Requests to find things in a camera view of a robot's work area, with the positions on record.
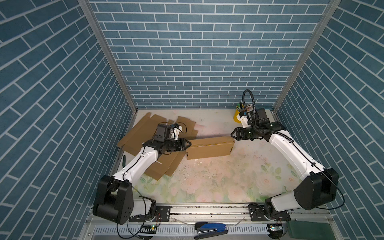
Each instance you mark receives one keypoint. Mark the yellow pen cup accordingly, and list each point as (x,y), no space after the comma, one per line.
(236,116)

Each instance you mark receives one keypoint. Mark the green box at front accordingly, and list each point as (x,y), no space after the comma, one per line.
(310,231)

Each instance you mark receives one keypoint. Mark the aluminium front rail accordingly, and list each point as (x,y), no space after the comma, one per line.
(184,216)

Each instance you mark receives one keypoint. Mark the pens in cup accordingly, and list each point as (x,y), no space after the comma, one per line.
(240,107)

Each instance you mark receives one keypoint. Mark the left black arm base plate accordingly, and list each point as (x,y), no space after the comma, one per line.
(162,212)

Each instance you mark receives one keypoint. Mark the cardboard sheet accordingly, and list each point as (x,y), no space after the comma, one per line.
(144,130)

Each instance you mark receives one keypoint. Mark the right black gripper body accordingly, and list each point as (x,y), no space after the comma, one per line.
(248,133)

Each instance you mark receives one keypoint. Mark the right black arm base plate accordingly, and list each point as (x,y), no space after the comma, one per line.
(260,213)

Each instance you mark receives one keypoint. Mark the cardboard box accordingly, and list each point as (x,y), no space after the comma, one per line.
(210,147)

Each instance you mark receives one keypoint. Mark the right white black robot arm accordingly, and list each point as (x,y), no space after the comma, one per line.
(318,186)

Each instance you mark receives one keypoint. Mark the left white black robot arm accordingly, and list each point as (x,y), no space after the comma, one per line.
(114,199)

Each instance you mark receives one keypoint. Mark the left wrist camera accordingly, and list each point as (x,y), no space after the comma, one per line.
(176,129)

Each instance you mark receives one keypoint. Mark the green handled pliers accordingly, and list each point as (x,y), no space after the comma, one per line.
(123,161)

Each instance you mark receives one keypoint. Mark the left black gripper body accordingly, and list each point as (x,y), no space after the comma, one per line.
(172,145)

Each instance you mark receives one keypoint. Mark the blue black stapler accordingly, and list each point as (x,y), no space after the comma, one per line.
(208,230)

